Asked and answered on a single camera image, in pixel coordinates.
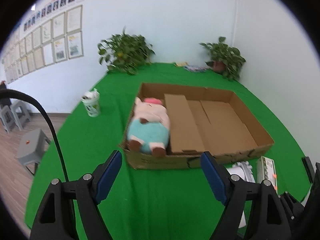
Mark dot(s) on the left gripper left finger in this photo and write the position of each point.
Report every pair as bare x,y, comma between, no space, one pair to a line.
55,218

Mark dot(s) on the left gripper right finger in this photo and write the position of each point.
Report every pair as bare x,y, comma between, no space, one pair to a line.
267,219

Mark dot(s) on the green white medicine box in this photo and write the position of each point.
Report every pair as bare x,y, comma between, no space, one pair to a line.
266,170

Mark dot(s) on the pink pig plush toy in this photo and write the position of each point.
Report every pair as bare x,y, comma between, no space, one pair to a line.
149,128

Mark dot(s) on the black device at table edge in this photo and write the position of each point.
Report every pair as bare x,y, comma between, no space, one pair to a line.
308,168

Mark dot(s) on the grey plastic stool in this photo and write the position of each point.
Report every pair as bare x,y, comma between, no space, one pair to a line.
31,150
20,113
7,119

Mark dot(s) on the large open cardboard box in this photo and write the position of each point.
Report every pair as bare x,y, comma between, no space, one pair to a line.
201,119

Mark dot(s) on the green patterned cup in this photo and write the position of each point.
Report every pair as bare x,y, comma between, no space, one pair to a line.
91,102

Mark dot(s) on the right potted plant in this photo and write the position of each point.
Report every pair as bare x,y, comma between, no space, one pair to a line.
224,59

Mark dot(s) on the potted plant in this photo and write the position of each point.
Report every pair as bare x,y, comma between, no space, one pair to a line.
124,53
224,59

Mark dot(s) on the patterned flat packet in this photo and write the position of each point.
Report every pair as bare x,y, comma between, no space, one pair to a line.
196,69

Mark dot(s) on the yellow flat packet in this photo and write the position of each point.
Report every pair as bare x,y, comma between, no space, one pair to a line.
181,64

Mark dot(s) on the left potted plant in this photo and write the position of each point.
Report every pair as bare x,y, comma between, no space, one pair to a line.
124,53

